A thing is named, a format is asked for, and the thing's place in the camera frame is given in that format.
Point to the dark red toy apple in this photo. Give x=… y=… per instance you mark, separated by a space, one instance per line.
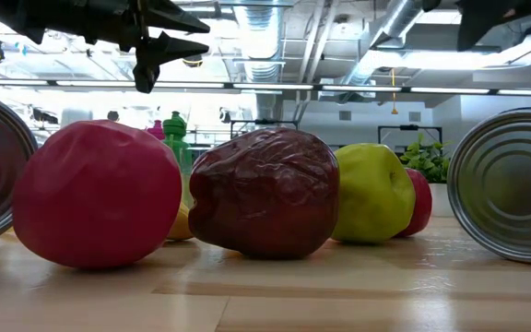
x=265 y=193

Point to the yellow toy pear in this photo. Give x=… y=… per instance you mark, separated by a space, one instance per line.
x=180 y=226

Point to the pink plastic squeeze bottle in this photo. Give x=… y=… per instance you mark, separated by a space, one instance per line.
x=156 y=130

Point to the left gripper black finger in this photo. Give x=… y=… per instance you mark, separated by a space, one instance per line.
x=178 y=46
x=173 y=16

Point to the green plant in white pot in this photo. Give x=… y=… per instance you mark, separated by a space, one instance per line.
x=424 y=157

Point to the corrugated silver ceiling duct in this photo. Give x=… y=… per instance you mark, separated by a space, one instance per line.
x=261 y=27

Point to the grey wall vent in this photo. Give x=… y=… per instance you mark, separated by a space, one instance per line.
x=415 y=116
x=345 y=115

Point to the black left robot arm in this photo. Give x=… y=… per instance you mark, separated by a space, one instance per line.
x=62 y=18

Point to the overhead beam with light strips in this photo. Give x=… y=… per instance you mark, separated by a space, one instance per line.
x=316 y=86

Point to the green plastic squeeze bottle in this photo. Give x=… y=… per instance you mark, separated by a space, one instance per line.
x=175 y=133

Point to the large silver ceiling duct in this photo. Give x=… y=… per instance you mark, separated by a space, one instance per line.
x=404 y=18

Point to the green toy apple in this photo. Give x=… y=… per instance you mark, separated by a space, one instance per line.
x=371 y=193

